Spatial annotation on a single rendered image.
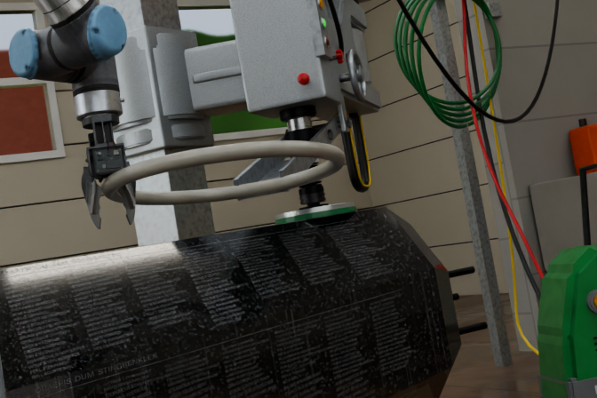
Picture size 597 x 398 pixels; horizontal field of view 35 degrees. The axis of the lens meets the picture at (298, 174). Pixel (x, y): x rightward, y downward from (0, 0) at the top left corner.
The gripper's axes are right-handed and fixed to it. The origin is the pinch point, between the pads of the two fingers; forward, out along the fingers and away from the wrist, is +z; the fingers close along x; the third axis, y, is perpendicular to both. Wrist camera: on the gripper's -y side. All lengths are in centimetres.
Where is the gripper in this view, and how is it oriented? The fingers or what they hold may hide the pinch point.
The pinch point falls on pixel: (114, 220)
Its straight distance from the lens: 185.7
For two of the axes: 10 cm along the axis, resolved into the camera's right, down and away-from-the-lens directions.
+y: 2.2, -1.6, -9.6
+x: 9.6, -1.3, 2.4
